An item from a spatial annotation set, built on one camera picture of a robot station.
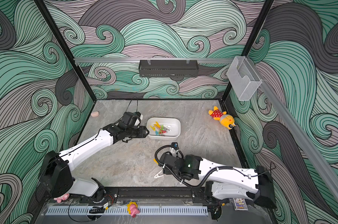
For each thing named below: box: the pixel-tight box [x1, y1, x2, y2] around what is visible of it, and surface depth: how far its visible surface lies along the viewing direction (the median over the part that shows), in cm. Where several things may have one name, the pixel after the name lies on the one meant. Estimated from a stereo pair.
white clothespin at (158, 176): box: [153, 169, 164, 179], surface depth 81 cm
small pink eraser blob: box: [90, 111, 100, 118], surface depth 111 cm
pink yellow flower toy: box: [126, 201, 140, 218], surface depth 69 cm
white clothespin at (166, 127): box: [163, 124, 172, 133], surface depth 103 cm
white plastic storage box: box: [146, 117, 182, 140], surface depth 102 cm
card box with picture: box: [232, 197, 249, 211], surface depth 70 cm
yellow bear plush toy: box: [208, 105, 237, 130], surface depth 102 cm
